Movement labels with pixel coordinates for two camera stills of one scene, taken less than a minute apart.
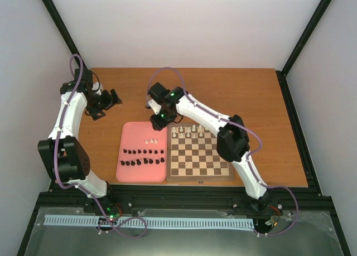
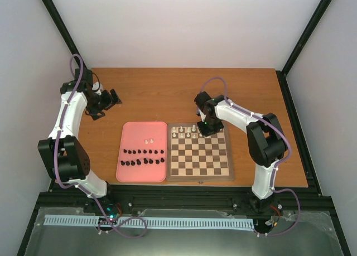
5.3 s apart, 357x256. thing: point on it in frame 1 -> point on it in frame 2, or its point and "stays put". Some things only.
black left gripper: [109, 100] stays put
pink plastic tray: [142, 154] stays put
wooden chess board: [192, 154] stays put
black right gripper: [158, 125] -> [206, 133]
